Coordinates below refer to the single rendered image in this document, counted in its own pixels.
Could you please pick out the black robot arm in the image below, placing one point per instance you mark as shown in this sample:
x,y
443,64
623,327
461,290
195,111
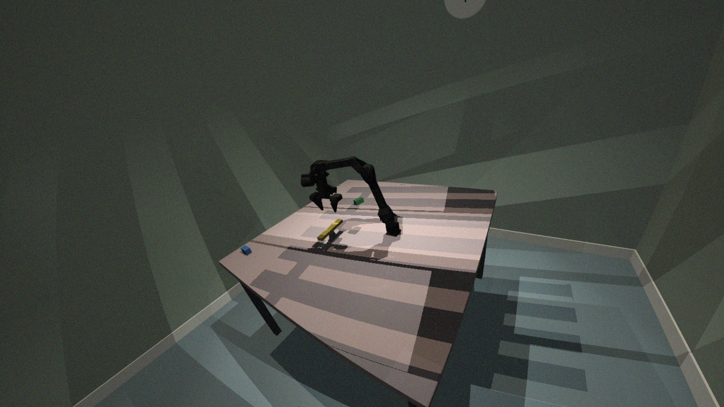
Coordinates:
x,y
367,172

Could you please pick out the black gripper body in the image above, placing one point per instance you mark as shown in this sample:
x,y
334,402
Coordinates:
x,y
323,192

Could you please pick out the yellow bar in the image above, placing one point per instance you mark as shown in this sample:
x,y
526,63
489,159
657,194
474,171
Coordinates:
x,y
330,229

